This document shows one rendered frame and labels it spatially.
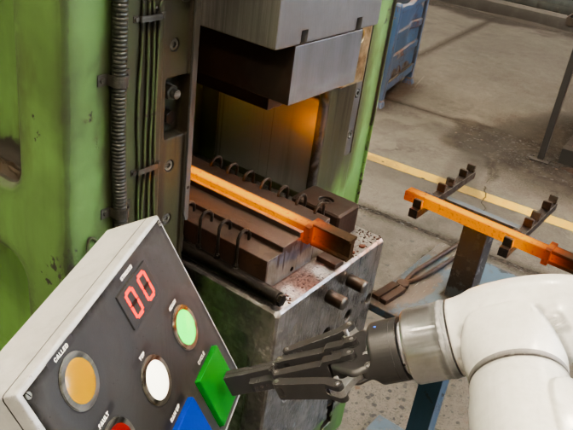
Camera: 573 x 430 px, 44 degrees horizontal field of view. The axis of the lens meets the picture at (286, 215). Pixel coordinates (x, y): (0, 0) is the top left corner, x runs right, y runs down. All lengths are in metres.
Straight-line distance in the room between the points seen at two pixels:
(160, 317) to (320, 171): 0.80
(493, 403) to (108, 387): 0.38
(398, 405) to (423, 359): 1.67
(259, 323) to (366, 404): 1.23
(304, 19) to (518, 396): 0.63
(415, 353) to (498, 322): 0.10
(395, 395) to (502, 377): 1.79
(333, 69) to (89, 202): 0.45
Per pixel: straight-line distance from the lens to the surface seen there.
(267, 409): 1.38
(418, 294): 1.73
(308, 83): 1.13
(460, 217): 1.54
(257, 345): 1.29
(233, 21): 1.08
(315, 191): 1.49
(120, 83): 0.99
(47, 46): 0.97
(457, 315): 0.80
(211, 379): 0.92
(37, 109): 1.02
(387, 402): 2.48
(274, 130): 1.59
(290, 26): 1.05
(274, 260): 1.26
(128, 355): 0.79
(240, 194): 1.38
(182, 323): 0.89
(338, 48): 1.19
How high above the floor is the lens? 1.65
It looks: 29 degrees down
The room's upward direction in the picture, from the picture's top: 8 degrees clockwise
